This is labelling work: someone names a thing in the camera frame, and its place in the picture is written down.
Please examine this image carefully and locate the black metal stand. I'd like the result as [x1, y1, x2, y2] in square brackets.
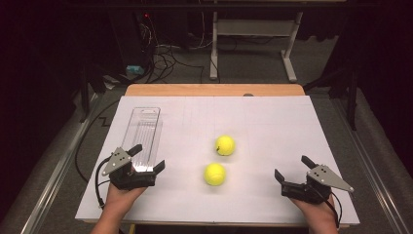
[303, 64, 358, 132]
[78, 62, 108, 124]

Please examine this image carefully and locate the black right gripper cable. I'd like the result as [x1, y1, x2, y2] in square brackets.
[316, 186, 343, 229]

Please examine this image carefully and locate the bundle of floor cables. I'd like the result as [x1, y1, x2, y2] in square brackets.
[139, 13, 215, 85]

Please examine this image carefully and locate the long black floor cable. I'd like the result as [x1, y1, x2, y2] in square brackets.
[74, 98, 122, 183]

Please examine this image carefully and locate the person's left hand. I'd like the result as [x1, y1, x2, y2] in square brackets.
[103, 183, 148, 211]

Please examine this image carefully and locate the small light blue box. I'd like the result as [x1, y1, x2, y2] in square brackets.
[126, 64, 145, 75]

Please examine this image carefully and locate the white metal desk frame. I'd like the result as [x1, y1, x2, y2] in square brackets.
[208, 10, 305, 84]

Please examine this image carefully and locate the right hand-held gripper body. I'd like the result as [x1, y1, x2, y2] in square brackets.
[281, 164, 356, 206]

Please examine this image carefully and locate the white table mat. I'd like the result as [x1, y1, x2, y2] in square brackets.
[74, 95, 360, 226]

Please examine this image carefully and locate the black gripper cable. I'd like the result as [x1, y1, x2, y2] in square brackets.
[94, 156, 113, 210]
[316, 186, 343, 229]

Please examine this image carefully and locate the person's right hand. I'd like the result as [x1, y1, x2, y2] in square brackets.
[289, 194, 339, 226]

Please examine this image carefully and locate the silver metal floor rail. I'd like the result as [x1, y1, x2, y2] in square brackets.
[330, 97, 408, 234]
[19, 94, 101, 234]

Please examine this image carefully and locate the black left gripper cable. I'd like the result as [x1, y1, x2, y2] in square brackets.
[94, 156, 113, 210]

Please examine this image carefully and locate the yellow tennis ball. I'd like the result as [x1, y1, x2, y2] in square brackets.
[214, 135, 237, 157]
[203, 162, 227, 187]

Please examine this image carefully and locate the clear plastic ball container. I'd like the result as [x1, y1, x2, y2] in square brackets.
[120, 106, 164, 174]

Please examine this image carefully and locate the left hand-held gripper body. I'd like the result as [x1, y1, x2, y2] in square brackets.
[101, 146, 157, 191]

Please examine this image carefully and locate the black computer tower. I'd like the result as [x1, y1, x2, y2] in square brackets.
[108, 12, 154, 67]

